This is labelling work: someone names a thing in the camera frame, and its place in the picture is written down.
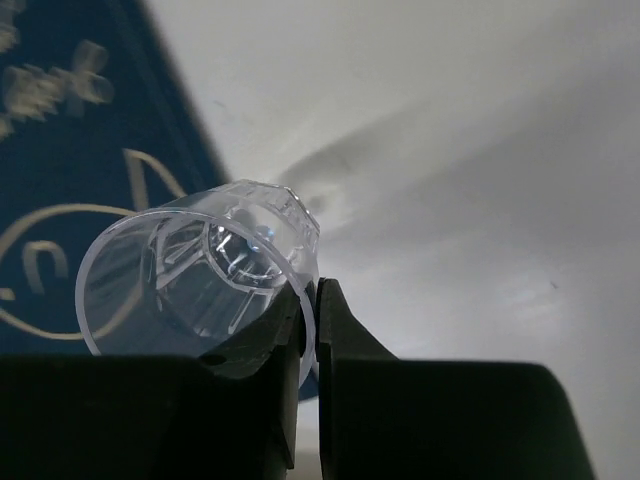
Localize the blue fish placemat cloth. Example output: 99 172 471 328
0 0 321 401

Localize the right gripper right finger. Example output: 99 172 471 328
316 278 595 479

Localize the clear plastic cup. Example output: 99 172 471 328
75 180 320 377

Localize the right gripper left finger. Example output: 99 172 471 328
1 287 304 479

